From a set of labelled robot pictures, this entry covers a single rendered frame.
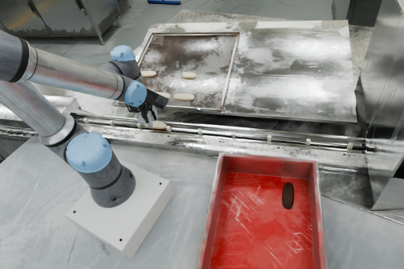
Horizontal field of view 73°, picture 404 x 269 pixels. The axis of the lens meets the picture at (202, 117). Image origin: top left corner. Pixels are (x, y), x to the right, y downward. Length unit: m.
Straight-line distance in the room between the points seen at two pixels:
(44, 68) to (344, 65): 1.12
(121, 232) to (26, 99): 0.46
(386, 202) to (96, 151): 0.84
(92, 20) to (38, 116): 3.03
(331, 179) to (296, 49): 0.63
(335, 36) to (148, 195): 1.09
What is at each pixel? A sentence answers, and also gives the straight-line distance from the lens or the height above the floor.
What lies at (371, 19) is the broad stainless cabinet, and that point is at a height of 0.50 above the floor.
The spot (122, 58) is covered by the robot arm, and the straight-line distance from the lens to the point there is 0.97.
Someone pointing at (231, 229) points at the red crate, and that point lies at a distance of 0.94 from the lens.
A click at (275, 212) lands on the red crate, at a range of 0.96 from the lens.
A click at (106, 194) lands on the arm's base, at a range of 0.95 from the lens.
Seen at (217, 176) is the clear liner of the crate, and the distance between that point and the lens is 0.92.
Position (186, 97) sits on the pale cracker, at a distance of 1.23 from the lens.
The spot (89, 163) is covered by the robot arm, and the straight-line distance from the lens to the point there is 0.84.
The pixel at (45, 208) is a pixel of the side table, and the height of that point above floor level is 0.82.
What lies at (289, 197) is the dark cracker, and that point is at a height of 0.83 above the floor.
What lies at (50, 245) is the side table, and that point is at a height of 0.82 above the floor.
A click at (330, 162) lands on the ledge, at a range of 1.05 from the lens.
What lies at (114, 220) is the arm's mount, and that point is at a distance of 0.97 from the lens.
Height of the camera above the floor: 1.69
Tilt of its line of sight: 44 degrees down
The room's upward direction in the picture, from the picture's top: 12 degrees counter-clockwise
